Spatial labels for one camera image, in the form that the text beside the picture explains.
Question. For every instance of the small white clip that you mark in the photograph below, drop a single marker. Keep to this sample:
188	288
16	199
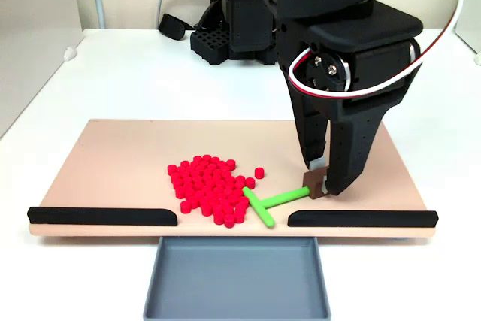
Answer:
70	53
477	58

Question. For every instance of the grey tray container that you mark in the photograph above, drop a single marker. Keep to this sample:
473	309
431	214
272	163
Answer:
236	279

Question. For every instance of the red cylindrical granule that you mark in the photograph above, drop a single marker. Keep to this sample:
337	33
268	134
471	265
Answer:
239	218
250	182
259	173
243	205

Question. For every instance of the black edge rail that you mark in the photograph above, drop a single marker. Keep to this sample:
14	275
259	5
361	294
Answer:
97	216
360	218

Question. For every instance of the green T-shaped pusher tool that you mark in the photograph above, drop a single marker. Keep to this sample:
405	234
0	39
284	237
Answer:
282	198

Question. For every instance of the red granule pile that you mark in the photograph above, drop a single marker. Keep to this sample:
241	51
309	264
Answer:
203	185

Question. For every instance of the beige flat board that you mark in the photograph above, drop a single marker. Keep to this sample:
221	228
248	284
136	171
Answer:
112	170

